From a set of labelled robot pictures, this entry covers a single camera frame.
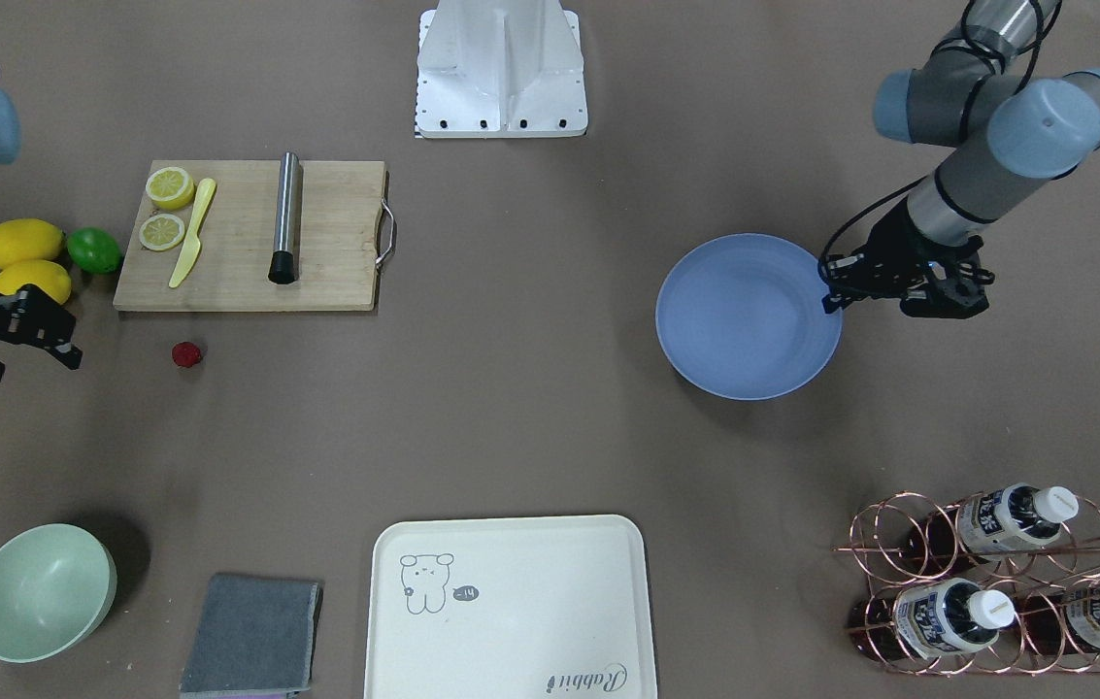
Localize red strawberry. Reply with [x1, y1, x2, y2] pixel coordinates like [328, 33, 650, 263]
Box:
[171, 342, 204, 368]

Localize green lime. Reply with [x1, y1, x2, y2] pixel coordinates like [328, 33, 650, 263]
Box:
[65, 227, 123, 275]

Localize tea bottle front middle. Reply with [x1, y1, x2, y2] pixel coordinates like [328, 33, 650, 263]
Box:
[847, 577, 1018, 663]

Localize mint green bowl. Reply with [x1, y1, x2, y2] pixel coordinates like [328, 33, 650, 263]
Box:
[0, 523, 117, 664]

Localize grey folded cloth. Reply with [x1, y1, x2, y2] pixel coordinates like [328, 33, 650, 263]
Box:
[180, 574, 320, 698]

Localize wooden cutting board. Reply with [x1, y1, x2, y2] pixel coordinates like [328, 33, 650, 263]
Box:
[114, 160, 391, 313]

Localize yellow lemon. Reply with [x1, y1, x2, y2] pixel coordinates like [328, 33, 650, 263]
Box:
[0, 258, 72, 305]
[0, 217, 65, 270]

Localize lemon half slice lower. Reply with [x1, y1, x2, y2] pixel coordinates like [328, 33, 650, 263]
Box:
[138, 212, 186, 252]

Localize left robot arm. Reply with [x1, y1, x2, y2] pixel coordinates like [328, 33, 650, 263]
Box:
[817, 1, 1100, 319]

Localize blue round plate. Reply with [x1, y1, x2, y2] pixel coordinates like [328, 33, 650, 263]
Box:
[655, 233, 844, 401]

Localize steel muddler black tip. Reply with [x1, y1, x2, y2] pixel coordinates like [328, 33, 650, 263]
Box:
[267, 151, 304, 284]

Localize lemon half slice upper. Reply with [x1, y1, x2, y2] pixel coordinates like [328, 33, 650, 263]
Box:
[145, 165, 196, 212]

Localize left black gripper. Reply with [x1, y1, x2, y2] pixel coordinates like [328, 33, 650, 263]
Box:
[820, 203, 987, 315]

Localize cream rabbit tray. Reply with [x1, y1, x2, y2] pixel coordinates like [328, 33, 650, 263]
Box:
[364, 514, 659, 698]

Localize yellow lemon near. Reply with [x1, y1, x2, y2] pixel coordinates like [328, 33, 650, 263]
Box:
[0, 258, 72, 305]

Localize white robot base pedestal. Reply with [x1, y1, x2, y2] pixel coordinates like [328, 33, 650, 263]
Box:
[414, 1, 589, 139]

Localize copper wire bottle rack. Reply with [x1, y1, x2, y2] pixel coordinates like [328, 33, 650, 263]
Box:
[842, 491, 1100, 677]

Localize yellow plastic knife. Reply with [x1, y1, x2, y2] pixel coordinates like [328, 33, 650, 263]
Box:
[168, 178, 217, 288]

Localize lemon half slice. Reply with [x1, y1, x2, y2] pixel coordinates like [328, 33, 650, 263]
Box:
[138, 212, 186, 252]
[145, 165, 196, 212]

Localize yellow lemon far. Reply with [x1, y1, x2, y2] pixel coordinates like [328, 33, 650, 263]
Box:
[0, 217, 65, 270]

